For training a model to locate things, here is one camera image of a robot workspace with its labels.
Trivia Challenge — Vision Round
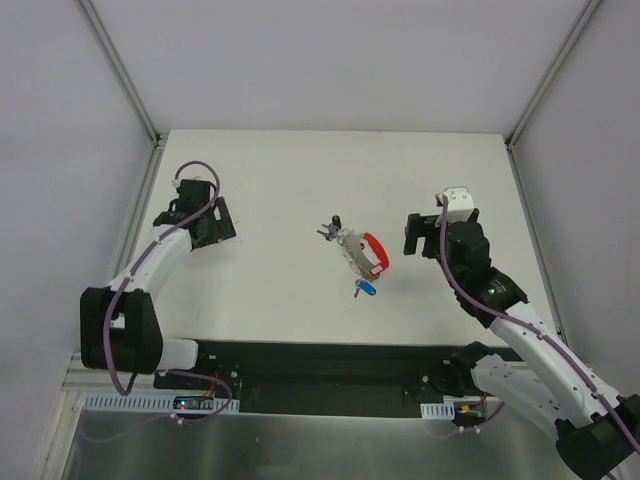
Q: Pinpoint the red key tag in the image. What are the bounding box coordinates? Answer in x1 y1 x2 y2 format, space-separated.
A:
369 264 386 277

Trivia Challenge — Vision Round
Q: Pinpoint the red-handled metal key organizer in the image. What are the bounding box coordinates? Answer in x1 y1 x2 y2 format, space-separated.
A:
337 228 390 281

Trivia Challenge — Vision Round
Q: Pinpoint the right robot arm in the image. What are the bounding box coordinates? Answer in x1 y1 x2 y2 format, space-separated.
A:
403 210 639 479

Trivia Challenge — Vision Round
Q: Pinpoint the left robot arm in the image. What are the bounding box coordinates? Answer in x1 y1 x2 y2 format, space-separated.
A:
80 179 236 389

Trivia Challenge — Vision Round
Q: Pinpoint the silver key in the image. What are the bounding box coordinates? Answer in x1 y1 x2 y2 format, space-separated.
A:
317 224 335 241

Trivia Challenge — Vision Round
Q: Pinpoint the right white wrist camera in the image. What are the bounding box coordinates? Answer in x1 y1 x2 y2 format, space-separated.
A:
435 186 475 222

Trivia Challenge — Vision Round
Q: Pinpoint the right white cable duct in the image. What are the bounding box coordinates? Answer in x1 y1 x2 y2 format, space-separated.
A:
420 401 456 421

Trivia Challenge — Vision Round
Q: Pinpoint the white cable duct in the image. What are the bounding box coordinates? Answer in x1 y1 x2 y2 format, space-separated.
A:
420 401 456 421
84 393 240 415

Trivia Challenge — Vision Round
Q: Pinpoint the right aluminium frame post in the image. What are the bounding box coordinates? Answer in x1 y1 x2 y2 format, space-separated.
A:
505 0 606 152

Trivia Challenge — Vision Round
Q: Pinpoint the aluminium frame post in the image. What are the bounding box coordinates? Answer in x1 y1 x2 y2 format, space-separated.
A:
75 0 162 147
505 0 606 152

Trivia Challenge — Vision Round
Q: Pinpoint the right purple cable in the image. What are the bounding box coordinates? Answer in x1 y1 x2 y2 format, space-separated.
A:
424 194 640 451

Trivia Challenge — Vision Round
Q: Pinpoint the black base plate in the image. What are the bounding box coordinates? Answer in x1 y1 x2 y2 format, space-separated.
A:
152 339 521 416

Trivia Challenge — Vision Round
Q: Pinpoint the left aluminium frame post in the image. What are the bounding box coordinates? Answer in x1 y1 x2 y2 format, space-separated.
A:
75 0 162 147

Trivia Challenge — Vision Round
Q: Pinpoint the left white cable duct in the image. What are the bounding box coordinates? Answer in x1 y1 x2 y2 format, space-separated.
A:
84 393 240 415

